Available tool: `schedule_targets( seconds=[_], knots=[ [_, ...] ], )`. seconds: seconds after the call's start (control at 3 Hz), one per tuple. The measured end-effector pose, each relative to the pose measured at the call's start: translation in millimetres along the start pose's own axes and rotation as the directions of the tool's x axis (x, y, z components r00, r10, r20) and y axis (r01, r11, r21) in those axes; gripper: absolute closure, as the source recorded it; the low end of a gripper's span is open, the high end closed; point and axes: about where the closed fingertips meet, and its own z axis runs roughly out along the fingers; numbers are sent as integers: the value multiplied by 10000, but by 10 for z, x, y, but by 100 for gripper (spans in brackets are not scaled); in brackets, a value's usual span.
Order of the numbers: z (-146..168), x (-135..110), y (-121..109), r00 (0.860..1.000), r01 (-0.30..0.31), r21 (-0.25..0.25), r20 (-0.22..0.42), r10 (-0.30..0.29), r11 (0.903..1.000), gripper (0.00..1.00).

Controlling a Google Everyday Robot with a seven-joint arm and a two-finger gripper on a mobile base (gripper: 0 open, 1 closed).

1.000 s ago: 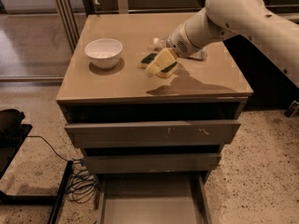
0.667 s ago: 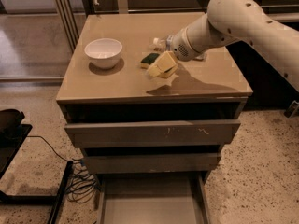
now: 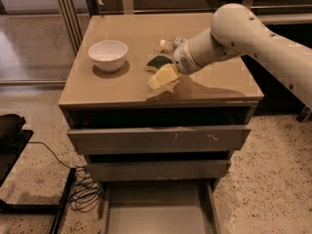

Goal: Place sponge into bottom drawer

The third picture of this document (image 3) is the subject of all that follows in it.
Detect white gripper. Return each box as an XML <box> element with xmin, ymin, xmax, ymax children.
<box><xmin>147</xmin><ymin>40</ymin><xmax>200</xmax><ymax>90</ymax></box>

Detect green and yellow sponge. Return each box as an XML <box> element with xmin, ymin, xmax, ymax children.
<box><xmin>146</xmin><ymin>56</ymin><xmax>173</xmax><ymax>73</ymax></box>

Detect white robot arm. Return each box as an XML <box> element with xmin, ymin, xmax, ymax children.
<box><xmin>148</xmin><ymin>4</ymin><xmax>312</xmax><ymax>108</ymax></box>

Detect grey drawer cabinet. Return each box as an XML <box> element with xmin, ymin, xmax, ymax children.
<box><xmin>58</xmin><ymin>12</ymin><xmax>265</xmax><ymax>193</ymax></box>

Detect grey top drawer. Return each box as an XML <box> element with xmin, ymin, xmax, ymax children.
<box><xmin>68</xmin><ymin>125</ymin><xmax>251</xmax><ymax>155</ymax></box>

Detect grey drawer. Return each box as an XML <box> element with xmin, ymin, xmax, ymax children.
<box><xmin>87</xmin><ymin>160</ymin><xmax>231</xmax><ymax>181</ymax></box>
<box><xmin>68</xmin><ymin>125</ymin><xmax>251</xmax><ymax>155</ymax></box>
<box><xmin>99</xmin><ymin>179</ymin><xmax>220</xmax><ymax>234</ymax></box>

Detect grey middle drawer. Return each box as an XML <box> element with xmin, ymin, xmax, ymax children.
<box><xmin>87</xmin><ymin>160</ymin><xmax>231</xmax><ymax>181</ymax></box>

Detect grey bottom drawer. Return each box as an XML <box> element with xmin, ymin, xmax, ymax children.
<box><xmin>99</xmin><ymin>179</ymin><xmax>220</xmax><ymax>234</ymax></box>

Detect clear labelled plastic bottle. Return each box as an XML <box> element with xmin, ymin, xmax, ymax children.
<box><xmin>159</xmin><ymin>37</ymin><xmax>186</xmax><ymax>55</ymax></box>

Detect white ceramic bowl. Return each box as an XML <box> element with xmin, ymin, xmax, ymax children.
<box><xmin>88</xmin><ymin>40</ymin><xmax>128</xmax><ymax>73</ymax></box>

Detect black metal stand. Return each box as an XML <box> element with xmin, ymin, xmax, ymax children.
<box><xmin>0</xmin><ymin>113</ymin><xmax>77</xmax><ymax>234</ymax></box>

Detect black coiled cables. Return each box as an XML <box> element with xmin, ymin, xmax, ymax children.
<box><xmin>28</xmin><ymin>141</ymin><xmax>105</xmax><ymax>214</ymax></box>

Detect metal railing frame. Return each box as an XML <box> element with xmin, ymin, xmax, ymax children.
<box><xmin>57</xmin><ymin>0</ymin><xmax>312</xmax><ymax>51</ymax></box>

